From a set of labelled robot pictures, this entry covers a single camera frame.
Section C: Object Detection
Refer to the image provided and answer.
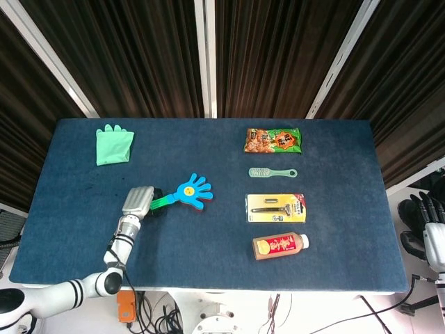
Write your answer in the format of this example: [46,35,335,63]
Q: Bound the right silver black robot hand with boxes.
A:
[398,191,445,272]

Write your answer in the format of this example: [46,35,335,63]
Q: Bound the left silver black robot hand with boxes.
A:
[121,186,171,218]

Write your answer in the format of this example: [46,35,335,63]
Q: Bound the blue hand clapper toy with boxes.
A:
[151,173,213,212]

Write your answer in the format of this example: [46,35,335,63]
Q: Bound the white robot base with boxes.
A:
[191,292,241,334]

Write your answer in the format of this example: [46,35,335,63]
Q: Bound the green rubber glove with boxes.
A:
[95,124,136,167]

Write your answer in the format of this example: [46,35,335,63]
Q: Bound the blue felt table mat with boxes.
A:
[8,118,410,293]

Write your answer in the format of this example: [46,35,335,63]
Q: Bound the orange control box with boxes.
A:
[116,290,136,324]

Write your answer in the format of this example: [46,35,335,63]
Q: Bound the pale green brush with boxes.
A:
[248,166,298,179]

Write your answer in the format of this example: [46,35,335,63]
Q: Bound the grey mesh chair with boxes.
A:
[0,208,28,276]

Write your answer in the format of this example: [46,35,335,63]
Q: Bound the razor in yellow blister pack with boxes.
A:
[245,193,308,224]

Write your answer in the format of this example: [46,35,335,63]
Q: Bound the dark brown curtain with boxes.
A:
[0,0,445,213]

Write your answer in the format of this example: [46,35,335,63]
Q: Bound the brown drink bottle red label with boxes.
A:
[252,233,309,261]

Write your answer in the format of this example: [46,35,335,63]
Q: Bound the green orange snack bag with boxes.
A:
[243,127,302,154]

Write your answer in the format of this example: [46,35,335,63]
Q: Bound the white aluminium frame post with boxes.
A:
[0,0,100,119]
[193,0,218,119]
[385,160,445,198]
[305,0,382,120]

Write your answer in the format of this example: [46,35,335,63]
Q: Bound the long black cable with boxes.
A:
[305,274,418,334]

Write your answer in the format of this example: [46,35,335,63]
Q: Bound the black cable bundle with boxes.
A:
[133,291,184,334]

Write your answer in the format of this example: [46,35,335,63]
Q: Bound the thin red wires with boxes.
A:
[266,294,282,328]

